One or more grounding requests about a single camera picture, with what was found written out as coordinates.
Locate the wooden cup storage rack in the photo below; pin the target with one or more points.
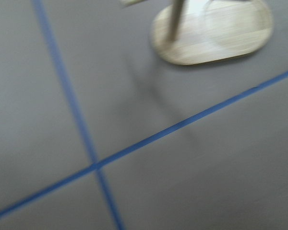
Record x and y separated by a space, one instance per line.
192 32

